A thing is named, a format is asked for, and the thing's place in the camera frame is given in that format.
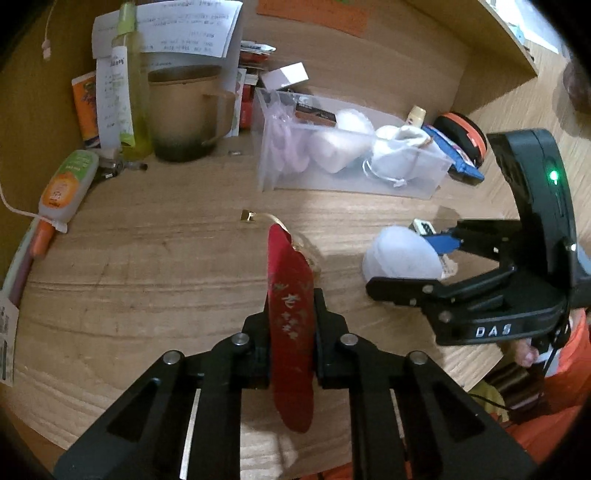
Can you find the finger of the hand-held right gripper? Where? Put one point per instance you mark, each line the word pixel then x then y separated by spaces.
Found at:
pixel 397 290
pixel 445 242

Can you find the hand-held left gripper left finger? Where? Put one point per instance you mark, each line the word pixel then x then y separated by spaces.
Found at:
pixel 256 350

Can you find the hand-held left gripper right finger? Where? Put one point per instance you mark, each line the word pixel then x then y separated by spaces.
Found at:
pixel 330 350

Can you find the white strip with black dots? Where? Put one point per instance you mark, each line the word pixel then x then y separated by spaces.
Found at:
pixel 422 227

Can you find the white dome lamp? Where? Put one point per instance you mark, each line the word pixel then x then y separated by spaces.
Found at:
pixel 397 256

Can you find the red velvet pouch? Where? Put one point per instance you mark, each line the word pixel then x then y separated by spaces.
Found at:
pixel 288 323

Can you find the clear plastic storage box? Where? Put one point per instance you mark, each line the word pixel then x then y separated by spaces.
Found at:
pixel 415 184

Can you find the gold mesh pouch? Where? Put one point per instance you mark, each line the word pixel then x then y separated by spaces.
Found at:
pixel 307 256

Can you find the white plastic tub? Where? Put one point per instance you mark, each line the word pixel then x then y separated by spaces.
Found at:
pixel 339 147

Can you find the person's right hand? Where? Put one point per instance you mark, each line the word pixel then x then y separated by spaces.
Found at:
pixel 524 355

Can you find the blue pencil case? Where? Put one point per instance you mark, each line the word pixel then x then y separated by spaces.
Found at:
pixel 461 161

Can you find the black orange round case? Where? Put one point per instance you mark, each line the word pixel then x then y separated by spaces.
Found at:
pixel 466 134

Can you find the cream tube with yellow cap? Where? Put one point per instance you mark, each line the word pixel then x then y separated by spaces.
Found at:
pixel 416 116

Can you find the person's orange clothing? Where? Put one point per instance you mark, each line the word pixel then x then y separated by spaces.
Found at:
pixel 572 383

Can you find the wooden shelf board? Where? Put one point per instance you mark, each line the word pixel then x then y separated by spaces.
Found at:
pixel 485 32

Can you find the silver metal pen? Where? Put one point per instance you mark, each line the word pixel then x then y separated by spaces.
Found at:
pixel 122 166

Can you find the white small box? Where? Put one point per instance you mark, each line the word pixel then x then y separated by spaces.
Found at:
pixel 286 76

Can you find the brown mug with lid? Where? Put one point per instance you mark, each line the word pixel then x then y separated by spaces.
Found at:
pixel 184 115

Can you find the pink pen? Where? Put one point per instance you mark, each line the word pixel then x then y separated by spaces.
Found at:
pixel 21 272

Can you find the white receipt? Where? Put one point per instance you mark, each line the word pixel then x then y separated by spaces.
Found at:
pixel 7 341

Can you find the white orange sanitiser bottle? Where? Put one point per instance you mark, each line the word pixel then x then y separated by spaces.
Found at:
pixel 69 184

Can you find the stack of printed packets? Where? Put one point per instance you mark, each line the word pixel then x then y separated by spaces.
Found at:
pixel 251 69

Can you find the orange sticky note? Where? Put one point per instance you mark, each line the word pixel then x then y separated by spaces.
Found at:
pixel 314 14

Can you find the yellow spray bottle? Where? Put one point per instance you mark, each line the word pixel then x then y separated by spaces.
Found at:
pixel 134 92

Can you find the white printed paper strip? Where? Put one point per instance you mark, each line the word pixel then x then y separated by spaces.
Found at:
pixel 111 101

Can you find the orange tube box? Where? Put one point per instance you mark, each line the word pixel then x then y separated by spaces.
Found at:
pixel 85 110

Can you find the white handwritten paper sheet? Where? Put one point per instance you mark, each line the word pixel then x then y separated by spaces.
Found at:
pixel 184 27

